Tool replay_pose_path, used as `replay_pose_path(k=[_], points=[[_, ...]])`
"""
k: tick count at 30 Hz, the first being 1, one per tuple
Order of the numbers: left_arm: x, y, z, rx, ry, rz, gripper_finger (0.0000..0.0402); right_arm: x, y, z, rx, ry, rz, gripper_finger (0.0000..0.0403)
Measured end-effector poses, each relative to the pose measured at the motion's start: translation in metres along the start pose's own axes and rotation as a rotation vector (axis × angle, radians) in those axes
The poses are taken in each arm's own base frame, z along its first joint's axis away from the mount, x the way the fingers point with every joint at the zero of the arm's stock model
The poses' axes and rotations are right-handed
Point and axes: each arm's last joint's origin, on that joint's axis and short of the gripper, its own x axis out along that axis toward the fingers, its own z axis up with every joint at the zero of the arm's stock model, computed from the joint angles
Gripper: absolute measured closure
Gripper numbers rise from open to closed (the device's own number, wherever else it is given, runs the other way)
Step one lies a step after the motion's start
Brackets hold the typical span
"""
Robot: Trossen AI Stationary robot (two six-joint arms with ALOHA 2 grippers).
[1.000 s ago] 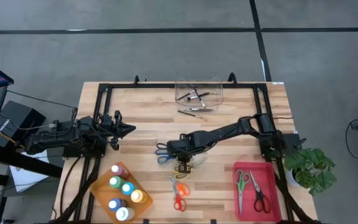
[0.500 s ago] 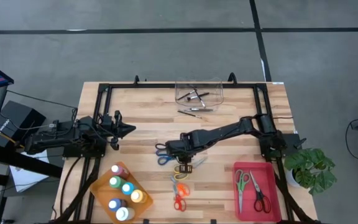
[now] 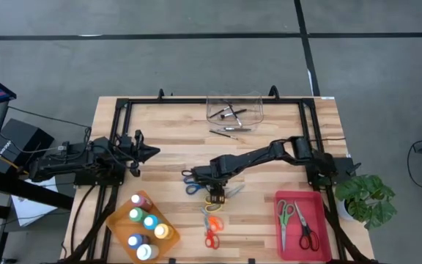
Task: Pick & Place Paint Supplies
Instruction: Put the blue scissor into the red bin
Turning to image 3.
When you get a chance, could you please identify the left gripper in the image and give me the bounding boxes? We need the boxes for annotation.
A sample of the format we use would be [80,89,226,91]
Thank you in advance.
[117,129,161,178]

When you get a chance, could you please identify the blue scissors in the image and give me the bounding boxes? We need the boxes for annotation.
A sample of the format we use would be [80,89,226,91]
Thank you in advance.
[182,175,245,199]

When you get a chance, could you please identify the orange small scissors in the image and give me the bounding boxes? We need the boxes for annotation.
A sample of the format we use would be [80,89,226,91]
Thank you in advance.
[200,207,225,232]

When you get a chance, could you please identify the red small scissors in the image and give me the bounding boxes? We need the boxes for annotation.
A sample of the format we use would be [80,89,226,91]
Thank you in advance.
[204,216,221,250]

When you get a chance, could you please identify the red paint bottle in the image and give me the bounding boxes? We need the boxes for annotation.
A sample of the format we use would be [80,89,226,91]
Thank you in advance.
[130,194,153,212]

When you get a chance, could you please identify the green paint bottle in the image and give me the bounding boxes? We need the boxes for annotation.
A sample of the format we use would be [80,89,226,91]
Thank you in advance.
[128,207,149,223]

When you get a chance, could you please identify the yellow paint bottle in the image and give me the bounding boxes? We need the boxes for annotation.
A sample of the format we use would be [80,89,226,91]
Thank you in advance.
[154,222,175,241]

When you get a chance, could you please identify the teal paint bottle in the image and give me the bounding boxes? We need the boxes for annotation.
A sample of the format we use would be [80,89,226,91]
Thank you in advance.
[144,214,160,231]

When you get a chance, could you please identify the green scissors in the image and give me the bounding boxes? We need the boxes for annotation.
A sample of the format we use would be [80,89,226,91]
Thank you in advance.
[276,199,296,252]

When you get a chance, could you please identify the thick black paintbrush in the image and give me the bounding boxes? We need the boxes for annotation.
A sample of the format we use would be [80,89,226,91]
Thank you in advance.
[220,108,248,120]

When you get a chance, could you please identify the blue paint bottle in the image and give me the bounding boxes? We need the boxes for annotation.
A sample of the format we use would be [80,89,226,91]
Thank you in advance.
[127,234,149,251]

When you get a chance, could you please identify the white paint bottle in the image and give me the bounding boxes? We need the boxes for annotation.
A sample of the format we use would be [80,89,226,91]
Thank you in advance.
[136,243,160,261]

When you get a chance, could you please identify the black red scissors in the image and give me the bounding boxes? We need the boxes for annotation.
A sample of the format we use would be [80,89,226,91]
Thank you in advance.
[293,200,321,252]

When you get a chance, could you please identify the orange plastic bin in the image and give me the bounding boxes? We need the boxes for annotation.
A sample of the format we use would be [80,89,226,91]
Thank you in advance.
[105,190,181,264]

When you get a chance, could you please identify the clear plastic bin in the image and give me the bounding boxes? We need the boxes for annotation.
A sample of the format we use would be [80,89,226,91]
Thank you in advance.
[206,90,265,131]

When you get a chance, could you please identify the red plastic bin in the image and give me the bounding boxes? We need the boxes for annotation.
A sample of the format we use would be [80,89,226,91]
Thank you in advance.
[273,189,333,263]

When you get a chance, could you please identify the white plant pot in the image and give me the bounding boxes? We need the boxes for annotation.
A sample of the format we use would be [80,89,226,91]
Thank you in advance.
[335,199,355,221]

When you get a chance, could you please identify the white paper sheet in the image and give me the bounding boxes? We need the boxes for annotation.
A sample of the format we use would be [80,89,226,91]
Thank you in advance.
[11,175,60,227]

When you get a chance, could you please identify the black box white print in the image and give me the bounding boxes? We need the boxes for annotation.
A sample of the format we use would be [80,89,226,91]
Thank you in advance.
[0,117,55,173]

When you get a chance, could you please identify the green leafy plant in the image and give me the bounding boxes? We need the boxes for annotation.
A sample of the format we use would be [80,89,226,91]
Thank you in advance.
[333,175,398,231]

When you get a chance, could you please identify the black aluminium table frame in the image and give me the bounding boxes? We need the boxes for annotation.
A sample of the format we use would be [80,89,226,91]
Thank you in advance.
[60,84,377,264]

